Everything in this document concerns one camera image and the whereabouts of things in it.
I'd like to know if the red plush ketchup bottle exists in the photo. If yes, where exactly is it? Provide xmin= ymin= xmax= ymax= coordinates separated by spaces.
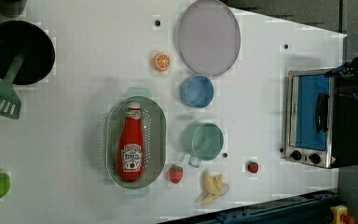
xmin=117 ymin=101 xmax=145 ymax=182

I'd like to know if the green oval strainer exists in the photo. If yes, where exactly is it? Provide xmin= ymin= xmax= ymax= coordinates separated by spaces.
xmin=105 ymin=87 xmax=166 ymax=198

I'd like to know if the blue bowl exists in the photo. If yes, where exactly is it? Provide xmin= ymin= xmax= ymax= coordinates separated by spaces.
xmin=180 ymin=75 xmax=214 ymax=108

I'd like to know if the orange slice toy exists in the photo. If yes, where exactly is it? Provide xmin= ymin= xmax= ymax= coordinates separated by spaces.
xmin=153 ymin=52 xmax=171 ymax=72

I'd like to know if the large strawberry toy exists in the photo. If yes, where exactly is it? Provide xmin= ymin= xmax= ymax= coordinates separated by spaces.
xmin=169 ymin=165 xmax=183 ymax=184

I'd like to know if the peeled banana toy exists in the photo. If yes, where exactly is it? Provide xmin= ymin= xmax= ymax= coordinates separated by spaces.
xmin=201 ymin=172 xmax=229 ymax=206

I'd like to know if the lavender round plate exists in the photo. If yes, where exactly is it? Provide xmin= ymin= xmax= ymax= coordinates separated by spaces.
xmin=178 ymin=0 xmax=241 ymax=76

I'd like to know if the small strawberry toy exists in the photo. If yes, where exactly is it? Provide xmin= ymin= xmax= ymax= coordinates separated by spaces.
xmin=247 ymin=161 xmax=259 ymax=174

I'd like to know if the silver toaster oven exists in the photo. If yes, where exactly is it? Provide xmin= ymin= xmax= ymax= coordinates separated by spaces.
xmin=284 ymin=69 xmax=358 ymax=169

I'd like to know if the green slotted spatula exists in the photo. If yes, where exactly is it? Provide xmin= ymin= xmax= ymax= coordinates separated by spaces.
xmin=0 ymin=53 xmax=25 ymax=119

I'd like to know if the black round pot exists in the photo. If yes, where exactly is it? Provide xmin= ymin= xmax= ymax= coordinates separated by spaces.
xmin=0 ymin=21 xmax=55 ymax=85

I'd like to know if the yellow red emergency button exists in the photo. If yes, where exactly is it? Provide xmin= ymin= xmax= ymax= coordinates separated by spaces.
xmin=330 ymin=205 xmax=356 ymax=224

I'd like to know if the dark cylinder container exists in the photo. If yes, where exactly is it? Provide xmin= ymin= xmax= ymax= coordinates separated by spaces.
xmin=0 ymin=0 xmax=27 ymax=18

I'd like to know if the green cup with handle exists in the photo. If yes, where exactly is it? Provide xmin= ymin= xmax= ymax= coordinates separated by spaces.
xmin=182 ymin=122 xmax=224 ymax=168

